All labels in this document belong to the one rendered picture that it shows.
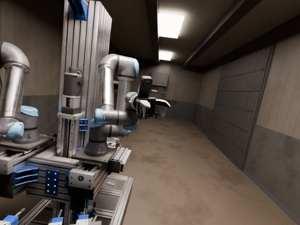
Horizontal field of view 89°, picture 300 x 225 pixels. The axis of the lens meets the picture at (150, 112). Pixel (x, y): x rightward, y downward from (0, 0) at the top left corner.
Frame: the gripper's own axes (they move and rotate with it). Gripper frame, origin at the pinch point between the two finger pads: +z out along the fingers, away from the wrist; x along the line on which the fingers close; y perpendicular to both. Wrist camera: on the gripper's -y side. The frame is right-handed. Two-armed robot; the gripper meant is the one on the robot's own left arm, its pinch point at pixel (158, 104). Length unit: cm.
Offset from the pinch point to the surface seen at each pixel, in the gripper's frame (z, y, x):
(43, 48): -300, -62, 94
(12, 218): -23, 48, 53
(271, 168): -98, 137, -266
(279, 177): -81, 140, -256
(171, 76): -715, -37, -409
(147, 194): -133, 154, -50
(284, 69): -127, -32, -304
